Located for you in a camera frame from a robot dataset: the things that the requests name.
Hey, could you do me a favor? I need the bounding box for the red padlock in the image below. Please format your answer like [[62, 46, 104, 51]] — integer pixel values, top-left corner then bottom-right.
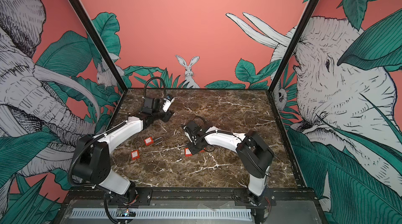
[[131, 141, 141, 160], [185, 148, 192, 157]]

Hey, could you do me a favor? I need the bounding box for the left black corrugated cable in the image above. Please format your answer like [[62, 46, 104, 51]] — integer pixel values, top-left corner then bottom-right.
[[143, 76, 167, 99]]

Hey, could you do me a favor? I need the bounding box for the white slotted cable duct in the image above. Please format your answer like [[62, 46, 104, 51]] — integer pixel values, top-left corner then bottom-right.
[[68, 208, 253, 220]]

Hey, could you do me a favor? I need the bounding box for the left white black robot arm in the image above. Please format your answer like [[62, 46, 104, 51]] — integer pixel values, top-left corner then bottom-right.
[[68, 110, 174, 205]]

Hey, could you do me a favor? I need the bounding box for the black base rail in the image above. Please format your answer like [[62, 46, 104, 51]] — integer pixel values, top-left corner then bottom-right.
[[63, 187, 317, 206]]

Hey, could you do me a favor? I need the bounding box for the right black frame post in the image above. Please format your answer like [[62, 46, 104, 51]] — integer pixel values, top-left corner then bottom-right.
[[268, 0, 319, 94]]

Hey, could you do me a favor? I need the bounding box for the red padlock shackle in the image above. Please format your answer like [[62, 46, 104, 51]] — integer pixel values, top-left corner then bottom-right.
[[144, 137, 164, 146]]

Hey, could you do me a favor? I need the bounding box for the left black frame post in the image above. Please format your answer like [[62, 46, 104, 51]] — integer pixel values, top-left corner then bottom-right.
[[68, 0, 128, 92]]

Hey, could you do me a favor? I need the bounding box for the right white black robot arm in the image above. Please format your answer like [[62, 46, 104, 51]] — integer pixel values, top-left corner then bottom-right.
[[181, 120, 274, 206]]

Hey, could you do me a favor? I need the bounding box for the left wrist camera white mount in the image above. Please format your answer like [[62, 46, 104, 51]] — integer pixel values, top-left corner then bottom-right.
[[162, 94, 175, 112]]

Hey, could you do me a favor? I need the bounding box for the black frame post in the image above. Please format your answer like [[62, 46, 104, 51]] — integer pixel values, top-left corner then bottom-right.
[[68, 0, 128, 92], [268, 0, 319, 94]]

